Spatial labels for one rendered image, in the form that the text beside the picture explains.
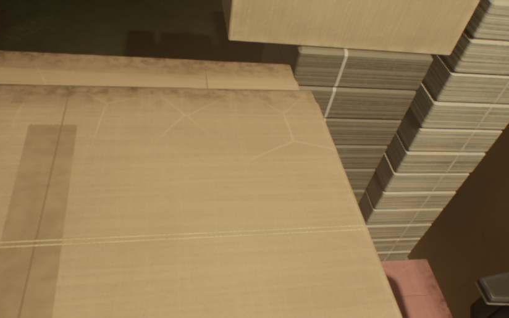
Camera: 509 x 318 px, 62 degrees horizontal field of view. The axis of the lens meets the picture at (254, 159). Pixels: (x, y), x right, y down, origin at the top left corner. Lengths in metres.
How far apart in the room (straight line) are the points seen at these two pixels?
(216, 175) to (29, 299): 0.20
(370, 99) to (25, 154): 0.64
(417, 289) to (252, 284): 0.90
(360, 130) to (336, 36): 0.25
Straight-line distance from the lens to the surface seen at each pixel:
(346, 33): 0.80
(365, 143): 0.99
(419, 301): 1.22
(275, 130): 0.50
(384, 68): 0.86
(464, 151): 1.16
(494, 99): 1.06
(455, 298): 1.57
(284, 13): 0.75
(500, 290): 0.42
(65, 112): 0.52
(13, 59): 0.70
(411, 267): 1.27
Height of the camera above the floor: 1.43
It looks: 45 degrees down
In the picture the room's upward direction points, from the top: 12 degrees clockwise
